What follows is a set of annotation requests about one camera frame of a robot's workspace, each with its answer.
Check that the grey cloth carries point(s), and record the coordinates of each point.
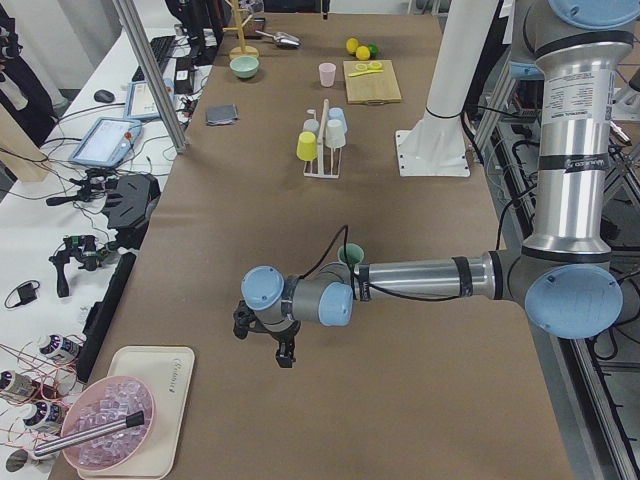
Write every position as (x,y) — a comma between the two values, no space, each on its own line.
(221,115)

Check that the blue plastic cup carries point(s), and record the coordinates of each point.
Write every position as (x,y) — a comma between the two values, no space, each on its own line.
(337,113)

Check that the white camera pillar base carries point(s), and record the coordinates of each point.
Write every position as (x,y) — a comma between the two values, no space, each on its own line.
(435,146)

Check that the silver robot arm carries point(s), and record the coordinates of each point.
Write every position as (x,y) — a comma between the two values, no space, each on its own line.
(560,275)

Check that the white wire cup holder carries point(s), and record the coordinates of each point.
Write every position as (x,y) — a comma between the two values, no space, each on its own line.
(326,165)

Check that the yellow plastic cup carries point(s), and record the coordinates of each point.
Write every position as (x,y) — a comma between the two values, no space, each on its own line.
(306,149)

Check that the aluminium frame post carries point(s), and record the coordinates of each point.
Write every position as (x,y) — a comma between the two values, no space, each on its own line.
(133,26)

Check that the yellow lemon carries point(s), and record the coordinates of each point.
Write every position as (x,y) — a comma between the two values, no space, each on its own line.
(363,53)
(352,45)

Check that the green plastic cup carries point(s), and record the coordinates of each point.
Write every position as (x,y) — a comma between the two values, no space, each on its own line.
(350,254)

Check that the metal ice tongs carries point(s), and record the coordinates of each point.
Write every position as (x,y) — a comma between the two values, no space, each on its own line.
(130,421)

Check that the wooden cutting board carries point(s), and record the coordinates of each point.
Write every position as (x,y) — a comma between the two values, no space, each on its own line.
(372,89)

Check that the pink plastic cup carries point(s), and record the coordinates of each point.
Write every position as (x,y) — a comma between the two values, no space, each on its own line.
(327,73)

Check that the black handheld controller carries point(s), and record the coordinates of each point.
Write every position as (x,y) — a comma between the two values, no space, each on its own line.
(83,249)

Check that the blue teach pendant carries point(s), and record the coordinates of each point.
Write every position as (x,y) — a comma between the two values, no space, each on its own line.
(107,143)
(139,102)

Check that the cream tray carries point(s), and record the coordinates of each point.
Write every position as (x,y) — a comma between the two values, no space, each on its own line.
(166,371)

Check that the black computer mouse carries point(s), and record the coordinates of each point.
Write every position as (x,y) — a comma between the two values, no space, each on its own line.
(104,96)

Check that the white plastic cup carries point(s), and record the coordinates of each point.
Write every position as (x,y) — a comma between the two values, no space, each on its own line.
(335,134)

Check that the black keyboard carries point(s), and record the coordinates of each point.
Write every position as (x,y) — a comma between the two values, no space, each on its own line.
(162,48)

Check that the metal scoop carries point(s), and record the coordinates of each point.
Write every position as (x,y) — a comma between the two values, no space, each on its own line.
(281,39)

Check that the green bowl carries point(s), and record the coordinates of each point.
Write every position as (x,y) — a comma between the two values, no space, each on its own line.
(244,67)

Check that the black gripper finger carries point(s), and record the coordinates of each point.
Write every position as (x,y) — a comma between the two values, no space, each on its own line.
(284,355)

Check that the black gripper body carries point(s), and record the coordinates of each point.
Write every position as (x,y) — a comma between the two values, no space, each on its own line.
(286,336)

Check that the grey plastic cup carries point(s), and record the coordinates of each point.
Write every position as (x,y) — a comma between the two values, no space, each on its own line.
(311,125)

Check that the wooden mug tree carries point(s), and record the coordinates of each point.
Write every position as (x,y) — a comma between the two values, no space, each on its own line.
(243,49)

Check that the yellow plastic knife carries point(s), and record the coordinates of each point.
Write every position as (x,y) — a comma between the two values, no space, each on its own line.
(364,72)

